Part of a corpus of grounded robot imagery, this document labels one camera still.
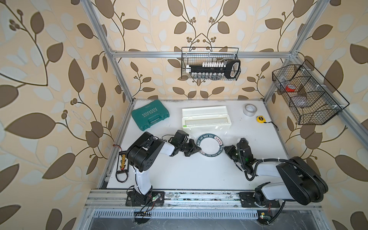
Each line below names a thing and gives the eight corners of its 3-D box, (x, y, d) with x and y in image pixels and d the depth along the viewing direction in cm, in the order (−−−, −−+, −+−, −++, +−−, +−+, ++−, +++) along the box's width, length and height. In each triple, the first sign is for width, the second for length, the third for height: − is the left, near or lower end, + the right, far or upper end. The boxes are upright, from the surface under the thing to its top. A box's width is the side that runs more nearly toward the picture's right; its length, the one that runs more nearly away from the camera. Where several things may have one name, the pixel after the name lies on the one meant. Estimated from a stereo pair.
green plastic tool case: (140, 132, 103) (139, 128, 99) (131, 115, 113) (129, 111, 109) (170, 116, 112) (170, 112, 108) (159, 102, 122) (158, 98, 118)
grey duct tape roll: (244, 116, 113) (246, 112, 110) (241, 107, 119) (243, 103, 116) (256, 116, 113) (258, 112, 110) (253, 107, 119) (254, 103, 116)
